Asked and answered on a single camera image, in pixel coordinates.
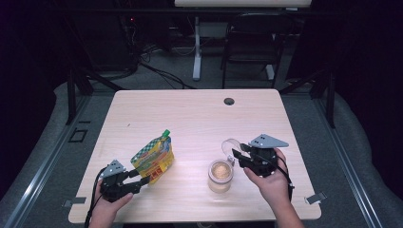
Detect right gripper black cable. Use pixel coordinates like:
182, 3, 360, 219
261, 154, 296, 202

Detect white desk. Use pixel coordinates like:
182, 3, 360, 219
174, 0, 313, 82

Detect black metal stand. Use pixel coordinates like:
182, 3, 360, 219
278, 67, 337, 129
65, 67, 125, 125

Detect dark equipment with red light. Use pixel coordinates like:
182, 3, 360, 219
119, 12, 142, 66

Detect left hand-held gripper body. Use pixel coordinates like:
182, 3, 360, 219
99, 159, 135, 203

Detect yellow spouted pouch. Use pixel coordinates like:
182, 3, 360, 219
130, 128, 175, 185

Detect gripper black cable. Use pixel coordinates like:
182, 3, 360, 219
261, 154, 296, 202
83, 166, 108, 228

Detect person's right hand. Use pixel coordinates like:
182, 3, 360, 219
242, 147, 291, 207

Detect person's left hand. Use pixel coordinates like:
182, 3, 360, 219
89, 180, 135, 221

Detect grey tape piece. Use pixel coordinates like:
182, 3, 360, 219
62, 196, 87, 209
304, 191, 328, 205

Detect clear glass jar with lid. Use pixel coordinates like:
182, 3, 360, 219
207, 138, 243, 195

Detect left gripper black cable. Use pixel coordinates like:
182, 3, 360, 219
83, 166, 108, 228

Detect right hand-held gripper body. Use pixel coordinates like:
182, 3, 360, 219
242, 133, 290, 179

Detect metal floor rail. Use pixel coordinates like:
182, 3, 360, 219
3, 94, 93, 228
313, 97, 385, 228

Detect black chair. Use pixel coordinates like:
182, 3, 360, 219
221, 12, 294, 89

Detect black floor cables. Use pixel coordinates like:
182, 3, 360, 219
139, 61, 196, 90

